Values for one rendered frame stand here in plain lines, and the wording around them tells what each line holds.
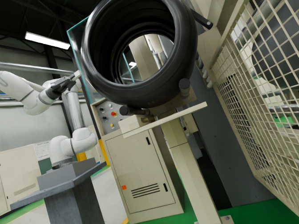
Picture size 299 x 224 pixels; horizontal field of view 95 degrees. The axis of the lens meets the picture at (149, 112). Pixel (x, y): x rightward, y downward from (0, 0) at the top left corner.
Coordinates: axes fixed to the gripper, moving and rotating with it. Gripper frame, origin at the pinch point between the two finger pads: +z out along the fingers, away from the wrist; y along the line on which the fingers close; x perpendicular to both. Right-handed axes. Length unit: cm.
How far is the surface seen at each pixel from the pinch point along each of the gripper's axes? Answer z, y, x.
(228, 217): 31, 43, 128
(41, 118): -595, 478, -307
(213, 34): 80, 19, 19
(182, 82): 48, -11, 41
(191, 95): 52, 23, 43
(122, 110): 19.8, -11.1, 36.6
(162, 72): 43, -12, 33
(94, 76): 15.9, -12.1, 16.0
